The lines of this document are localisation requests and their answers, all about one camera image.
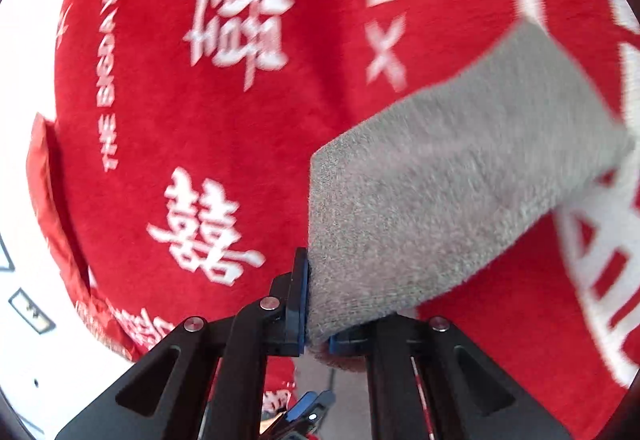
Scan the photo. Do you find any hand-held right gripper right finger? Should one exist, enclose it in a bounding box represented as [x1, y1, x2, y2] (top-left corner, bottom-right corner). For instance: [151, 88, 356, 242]
[327, 312, 573, 440]

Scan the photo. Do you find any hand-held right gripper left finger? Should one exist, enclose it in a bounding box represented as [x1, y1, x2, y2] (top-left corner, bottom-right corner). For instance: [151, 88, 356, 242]
[55, 247, 311, 440]

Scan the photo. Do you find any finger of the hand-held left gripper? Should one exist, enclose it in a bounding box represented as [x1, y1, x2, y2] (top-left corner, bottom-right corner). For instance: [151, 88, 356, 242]
[261, 390, 337, 440]

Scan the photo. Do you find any grey knit garment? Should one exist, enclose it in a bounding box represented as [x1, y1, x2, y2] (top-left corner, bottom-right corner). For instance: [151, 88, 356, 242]
[306, 20, 633, 361]

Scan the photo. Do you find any red satin sheet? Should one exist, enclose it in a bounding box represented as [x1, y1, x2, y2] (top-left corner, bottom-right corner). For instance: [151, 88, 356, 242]
[25, 114, 151, 363]

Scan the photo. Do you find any red printed blanket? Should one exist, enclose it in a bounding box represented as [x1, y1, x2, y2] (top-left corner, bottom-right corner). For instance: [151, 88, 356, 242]
[52, 0, 640, 440]

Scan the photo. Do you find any white wall socket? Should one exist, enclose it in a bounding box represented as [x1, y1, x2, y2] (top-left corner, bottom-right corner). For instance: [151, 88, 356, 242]
[0, 235, 15, 273]
[9, 289, 57, 335]

